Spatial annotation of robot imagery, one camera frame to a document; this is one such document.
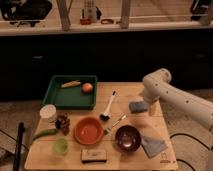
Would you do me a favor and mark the blue sponge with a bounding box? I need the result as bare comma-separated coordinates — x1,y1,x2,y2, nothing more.
129,101,148,113

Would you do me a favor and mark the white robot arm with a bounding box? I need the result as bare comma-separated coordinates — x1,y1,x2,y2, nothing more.
142,68,213,133

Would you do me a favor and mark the purple bowl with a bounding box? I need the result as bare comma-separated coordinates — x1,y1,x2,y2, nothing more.
115,125,141,152

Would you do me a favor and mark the orange bowl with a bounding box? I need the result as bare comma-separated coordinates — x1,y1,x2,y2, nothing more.
74,117,104,145

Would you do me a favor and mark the metal fork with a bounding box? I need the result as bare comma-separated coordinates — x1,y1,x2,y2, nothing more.
104,114,127,135

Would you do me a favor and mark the blue-grey cloth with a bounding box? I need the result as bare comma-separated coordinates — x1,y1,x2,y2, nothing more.
141,136,167,158

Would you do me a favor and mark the white dish brush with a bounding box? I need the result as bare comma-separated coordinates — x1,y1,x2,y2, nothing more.
100,92,116,121

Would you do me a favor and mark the orange peach fruit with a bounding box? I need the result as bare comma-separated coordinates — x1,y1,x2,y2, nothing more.
82,83,93,93

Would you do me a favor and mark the wooden block eraser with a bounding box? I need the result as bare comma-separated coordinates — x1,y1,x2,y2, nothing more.
81,149,107,163

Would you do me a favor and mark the green tray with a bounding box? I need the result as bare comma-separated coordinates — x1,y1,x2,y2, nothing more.
43,75,97,110

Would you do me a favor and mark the dark grape bunch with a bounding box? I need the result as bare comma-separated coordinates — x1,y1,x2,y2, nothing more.
55,115,70,135

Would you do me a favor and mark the green cup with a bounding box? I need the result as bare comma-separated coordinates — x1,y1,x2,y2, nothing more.
53,138,68,155

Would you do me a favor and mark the green chili pepper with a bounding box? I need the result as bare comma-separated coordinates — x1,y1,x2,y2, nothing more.
32,129,58,141

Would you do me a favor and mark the red round object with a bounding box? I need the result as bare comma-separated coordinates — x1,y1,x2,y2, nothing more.
80,18,92,25

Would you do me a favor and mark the white bottle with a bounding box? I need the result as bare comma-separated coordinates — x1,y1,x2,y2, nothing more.
84,0,97,23

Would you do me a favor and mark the black stand pole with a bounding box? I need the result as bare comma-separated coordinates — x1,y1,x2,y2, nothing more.
13,122,25,171

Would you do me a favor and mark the black bag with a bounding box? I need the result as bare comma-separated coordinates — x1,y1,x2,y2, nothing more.
0,0,52,21

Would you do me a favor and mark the black cable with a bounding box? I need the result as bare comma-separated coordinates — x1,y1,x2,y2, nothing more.
169,132,213,171

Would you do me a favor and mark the wooden railing post middle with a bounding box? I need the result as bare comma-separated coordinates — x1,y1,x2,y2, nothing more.
120,0,131,29

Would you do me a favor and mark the wooden railing post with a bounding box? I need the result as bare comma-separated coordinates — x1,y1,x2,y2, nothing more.
120,0,131,29
56,0,70,31

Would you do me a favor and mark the wooden railing post left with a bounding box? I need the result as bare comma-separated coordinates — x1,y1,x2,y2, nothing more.
56,0,70,31

